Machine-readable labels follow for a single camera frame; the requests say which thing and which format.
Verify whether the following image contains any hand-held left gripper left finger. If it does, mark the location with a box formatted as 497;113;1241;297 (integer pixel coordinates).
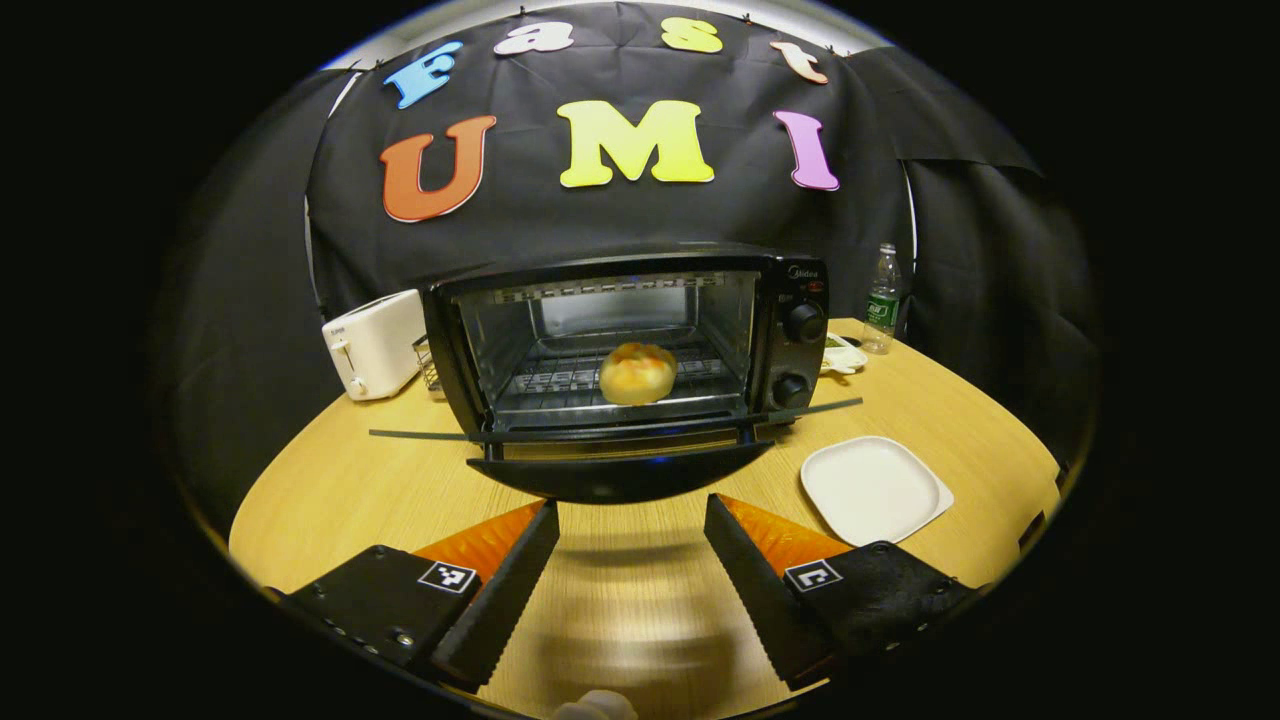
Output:
270;498;561;691

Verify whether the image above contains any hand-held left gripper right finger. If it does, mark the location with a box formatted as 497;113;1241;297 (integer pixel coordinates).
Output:
703;492;986;691

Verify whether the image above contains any black electric oven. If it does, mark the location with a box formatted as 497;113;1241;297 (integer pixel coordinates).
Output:
368;240;865;505

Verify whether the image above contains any golden bread bun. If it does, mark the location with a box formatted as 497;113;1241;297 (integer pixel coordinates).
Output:
598;341;678;407

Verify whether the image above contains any white square plate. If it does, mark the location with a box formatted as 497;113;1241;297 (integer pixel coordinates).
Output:
800;435;955;548

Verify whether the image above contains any white toaster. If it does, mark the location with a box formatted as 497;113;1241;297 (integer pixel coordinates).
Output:
321;288;428;402

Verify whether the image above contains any clear plastic water bottle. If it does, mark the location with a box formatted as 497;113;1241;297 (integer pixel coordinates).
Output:
861;243;903;356

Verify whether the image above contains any black backdrop cloth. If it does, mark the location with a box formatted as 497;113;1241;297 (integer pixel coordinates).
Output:
150;0;1101;501

